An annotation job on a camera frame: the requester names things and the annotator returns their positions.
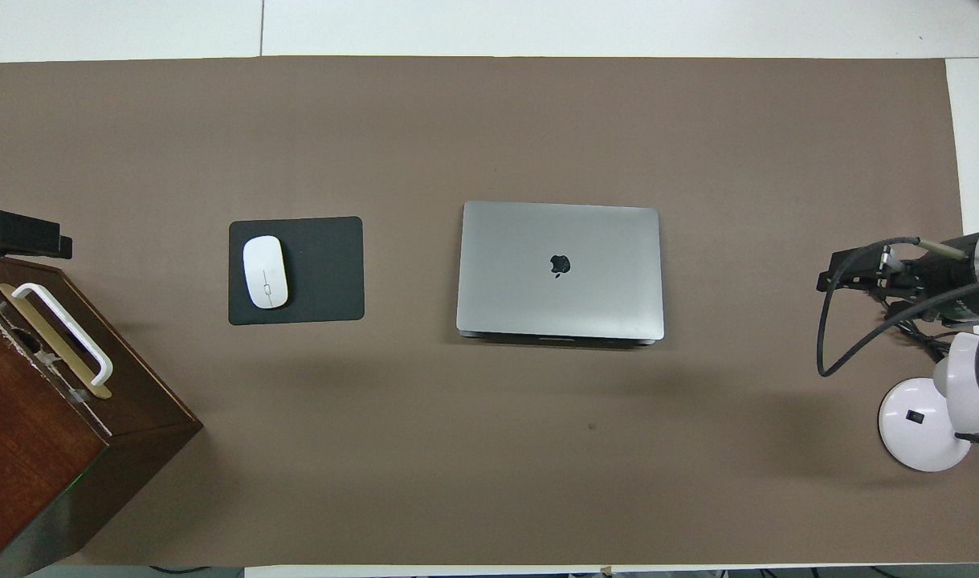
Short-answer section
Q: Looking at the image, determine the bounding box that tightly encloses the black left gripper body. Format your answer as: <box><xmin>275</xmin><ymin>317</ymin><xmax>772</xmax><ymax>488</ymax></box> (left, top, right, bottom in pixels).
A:
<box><xmin>0</xmin><ymin>210</ymin><xmax>63</xmax><ymax>256</ymax></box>

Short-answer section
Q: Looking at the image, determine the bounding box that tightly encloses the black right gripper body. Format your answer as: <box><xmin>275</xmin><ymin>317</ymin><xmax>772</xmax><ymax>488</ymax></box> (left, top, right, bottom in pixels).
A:
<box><xmin>883</xmin><ymin>234</ymin><xmax>979</xmax><ymax>322</ymax></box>

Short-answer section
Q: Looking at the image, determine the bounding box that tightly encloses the silver laptop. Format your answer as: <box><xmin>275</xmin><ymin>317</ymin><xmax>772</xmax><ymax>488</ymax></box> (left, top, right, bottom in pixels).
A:
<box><xmin>456</xmin><ymin>201</ymin><xmax>666</xmax><ymax>347</ymax></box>

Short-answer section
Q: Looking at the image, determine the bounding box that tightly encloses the white desk lamp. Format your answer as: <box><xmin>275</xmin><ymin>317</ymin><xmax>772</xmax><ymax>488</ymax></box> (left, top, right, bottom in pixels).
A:
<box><xmin>879</xmin><ymin>332</ymin><xmax>979</xmax><ymax>473</ymax></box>

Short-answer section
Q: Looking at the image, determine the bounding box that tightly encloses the white computer mouse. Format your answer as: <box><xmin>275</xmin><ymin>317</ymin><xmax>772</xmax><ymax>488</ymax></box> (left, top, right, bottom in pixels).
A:
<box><xmin>243</xmin><ymin>235</ymin><xmax>289</xmax><ymax>310</ymax></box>

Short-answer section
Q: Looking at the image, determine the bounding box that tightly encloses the dark wooden box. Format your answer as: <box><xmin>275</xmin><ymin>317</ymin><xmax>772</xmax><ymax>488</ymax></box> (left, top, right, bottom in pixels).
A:
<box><xmin>0</xmin><ymin>250</ymin><xmax>203</xmax><ymax>578</ymax></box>

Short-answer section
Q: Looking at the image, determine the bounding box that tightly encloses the black mouse pad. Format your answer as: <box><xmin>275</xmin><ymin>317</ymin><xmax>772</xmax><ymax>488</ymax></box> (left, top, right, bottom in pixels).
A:
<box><xmin>228</xmin><ymin>216</ymin><xmax>365</xmax><ymax>326</ymax></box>

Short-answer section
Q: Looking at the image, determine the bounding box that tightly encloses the brown table mat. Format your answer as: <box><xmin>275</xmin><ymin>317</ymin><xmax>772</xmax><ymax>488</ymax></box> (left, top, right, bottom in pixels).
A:
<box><xmin>0</xmin><ymin>55</ymin><xmax>979</xmax><ymax>567</ymax></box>

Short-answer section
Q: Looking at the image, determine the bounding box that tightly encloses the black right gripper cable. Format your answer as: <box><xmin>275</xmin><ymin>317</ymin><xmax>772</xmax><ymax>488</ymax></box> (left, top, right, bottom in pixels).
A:
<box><xmin>817</xmin><ymin>237</ymin><xmax>979</xmax><ymax>378</ymax></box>

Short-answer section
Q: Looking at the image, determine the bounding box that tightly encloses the white box handle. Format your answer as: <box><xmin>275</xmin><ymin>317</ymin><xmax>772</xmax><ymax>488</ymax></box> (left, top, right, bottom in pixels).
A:
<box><xmin>11</xmin><ymin>283</ymin><xmax>114</xmax><ymax>388</ymax></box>

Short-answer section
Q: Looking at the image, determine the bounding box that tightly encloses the brass handle plate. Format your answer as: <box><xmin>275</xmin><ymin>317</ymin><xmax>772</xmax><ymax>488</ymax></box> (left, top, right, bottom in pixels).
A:
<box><xmin>0</xmin><ymin>283</ymin><xmax>112</xmax><ymax>400</ymax></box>

